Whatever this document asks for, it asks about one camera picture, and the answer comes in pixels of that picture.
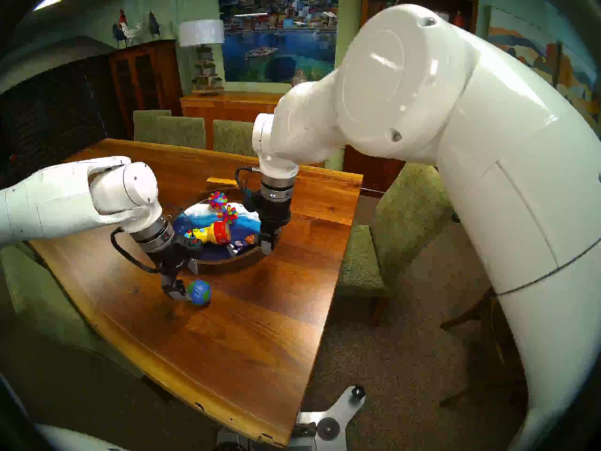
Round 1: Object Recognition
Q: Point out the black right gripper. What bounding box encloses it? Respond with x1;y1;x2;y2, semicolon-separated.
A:
254;196;292;256

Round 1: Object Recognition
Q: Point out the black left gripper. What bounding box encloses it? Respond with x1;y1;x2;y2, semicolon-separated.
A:
154;241;205;301

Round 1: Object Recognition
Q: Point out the small dark doll figurine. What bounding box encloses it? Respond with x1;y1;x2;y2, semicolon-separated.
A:
227;233;260;257

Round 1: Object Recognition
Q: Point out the blue green globe ball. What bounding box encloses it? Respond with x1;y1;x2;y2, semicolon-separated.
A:
188;280;212;306

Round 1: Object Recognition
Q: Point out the round wooden blue resin tray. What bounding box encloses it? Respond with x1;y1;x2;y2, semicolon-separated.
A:
171;189;282;273

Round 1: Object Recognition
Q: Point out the yellow red toy flashlight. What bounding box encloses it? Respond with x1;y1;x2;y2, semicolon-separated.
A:
185;221;231;246

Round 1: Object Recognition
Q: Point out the green upholstered dining chair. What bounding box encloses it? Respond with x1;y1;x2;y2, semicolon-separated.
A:
213;120;256;156
157;116;207;150
133;109;172;143
0;246;144;380
337;161;454;328

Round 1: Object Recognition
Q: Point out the light wood sideboard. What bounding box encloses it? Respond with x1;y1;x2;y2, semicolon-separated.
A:
180;91;285;150

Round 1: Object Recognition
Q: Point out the tiered wooden plant stand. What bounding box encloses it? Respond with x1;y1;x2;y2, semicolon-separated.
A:
191;45;225;95

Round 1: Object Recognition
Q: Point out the dark wood glass-door cabinet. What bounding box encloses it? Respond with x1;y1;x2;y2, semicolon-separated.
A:
109;40;184;138

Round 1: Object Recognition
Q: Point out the white robot torso shell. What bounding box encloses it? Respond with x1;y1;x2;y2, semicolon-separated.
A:
35;424;130;451

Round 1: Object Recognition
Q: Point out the dark slatted window blind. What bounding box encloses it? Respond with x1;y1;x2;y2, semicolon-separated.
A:
0;55;130;173

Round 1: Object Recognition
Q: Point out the white drum lamp shade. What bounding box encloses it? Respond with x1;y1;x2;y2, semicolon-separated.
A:
178;19;225;47

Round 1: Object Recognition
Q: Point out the white rooster figurine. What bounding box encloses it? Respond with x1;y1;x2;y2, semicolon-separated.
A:
120;20;147;44

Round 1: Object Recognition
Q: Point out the blue red rooster figurine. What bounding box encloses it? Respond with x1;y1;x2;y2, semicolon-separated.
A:
112;10;130;49

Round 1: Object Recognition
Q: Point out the abstract landscape canvas painting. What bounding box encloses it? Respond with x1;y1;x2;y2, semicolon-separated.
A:
554;42;601;131
486;6;558;84

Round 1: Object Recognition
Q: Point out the thin black cable orange plug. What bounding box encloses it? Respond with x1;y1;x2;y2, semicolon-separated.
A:
164;205;199;246

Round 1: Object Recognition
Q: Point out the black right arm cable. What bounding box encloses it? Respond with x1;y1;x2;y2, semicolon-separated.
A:
234;166;261;207

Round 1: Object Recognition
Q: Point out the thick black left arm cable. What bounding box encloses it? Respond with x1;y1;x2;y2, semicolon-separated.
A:
110;227;165;274

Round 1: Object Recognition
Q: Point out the grey metal robot base bracket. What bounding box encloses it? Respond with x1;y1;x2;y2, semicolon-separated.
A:
214;385;367;451

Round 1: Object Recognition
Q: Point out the harbour town wall picture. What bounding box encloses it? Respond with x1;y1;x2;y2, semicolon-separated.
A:
218;0;339;85

